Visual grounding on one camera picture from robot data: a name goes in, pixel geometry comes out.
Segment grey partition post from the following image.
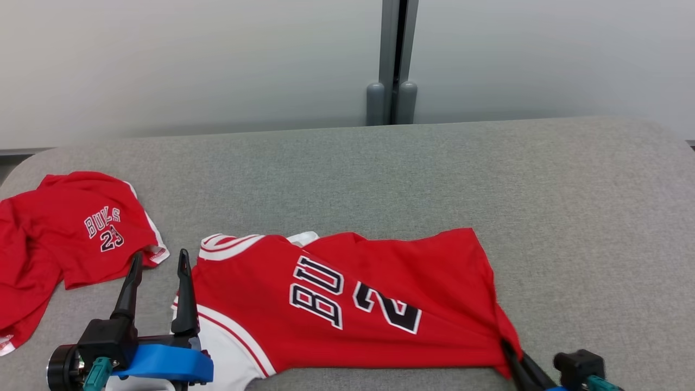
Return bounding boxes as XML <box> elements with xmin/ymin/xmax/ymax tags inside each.
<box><xmin>366</xmin><ymin>0</ymin><xmax>419</xmax><ymax>127</ymax></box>

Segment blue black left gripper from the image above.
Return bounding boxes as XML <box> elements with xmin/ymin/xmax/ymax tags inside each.
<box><xmin>46</xmin><ymin>249</ymin><xmax>214</xmax><ymax>391</ymax></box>

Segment red basketball shorts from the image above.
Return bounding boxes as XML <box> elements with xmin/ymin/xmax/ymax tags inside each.
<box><xmin>0</xmin><ymin>171</ymin><xmax>170</xmax><ymax>356</ymax></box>

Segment red basketball jersey top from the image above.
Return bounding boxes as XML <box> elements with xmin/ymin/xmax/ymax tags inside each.
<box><xmin>171</xmin><ymin>228</ymin><xmax>523</xmax><ymax>391</ymax></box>

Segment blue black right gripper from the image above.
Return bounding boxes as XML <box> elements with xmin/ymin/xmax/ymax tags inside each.
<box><xmin>501</xmin><ymin>341</ymin><xmax>570</xmax><ymax>391</ymax></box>

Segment left camera cable teal plug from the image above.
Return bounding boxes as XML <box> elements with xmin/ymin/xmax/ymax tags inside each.
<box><xmin>83</xmin><ymin>356</ymin><xmax>113</xmax><ymax>391</ymax></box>

